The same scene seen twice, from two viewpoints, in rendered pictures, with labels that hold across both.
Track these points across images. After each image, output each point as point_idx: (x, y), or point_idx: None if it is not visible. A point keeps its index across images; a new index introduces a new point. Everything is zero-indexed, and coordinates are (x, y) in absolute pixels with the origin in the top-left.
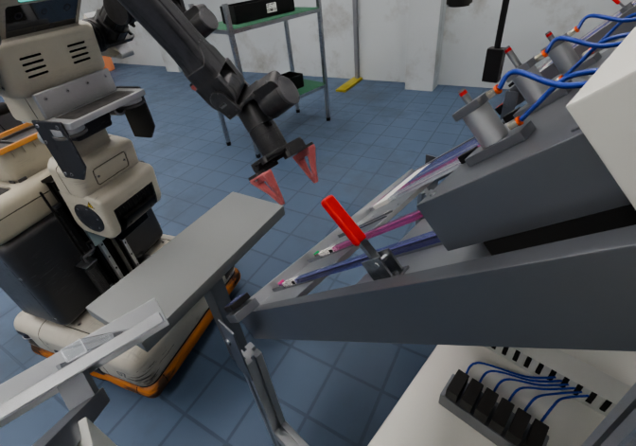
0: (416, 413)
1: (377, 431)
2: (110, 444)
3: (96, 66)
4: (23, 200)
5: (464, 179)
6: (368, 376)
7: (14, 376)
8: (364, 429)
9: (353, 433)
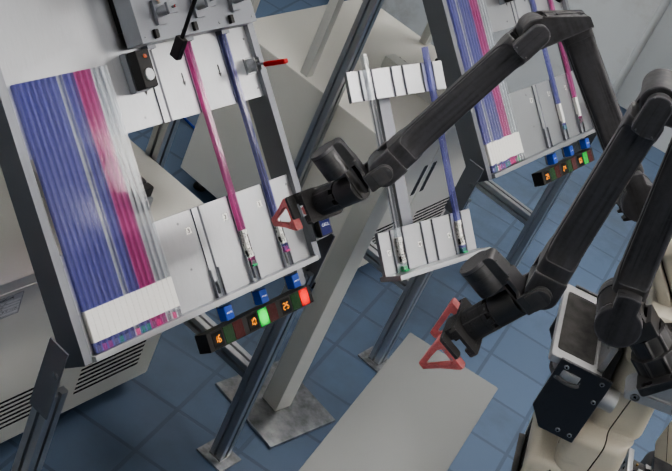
0: (167, 210)
1: (107, 458)
2: (373, 196)
3: (628, 346)
4: (670, 449)
5: (247, 2)
6: None
7: (469, 254)
8: (123, 463)
9: (139, 463)
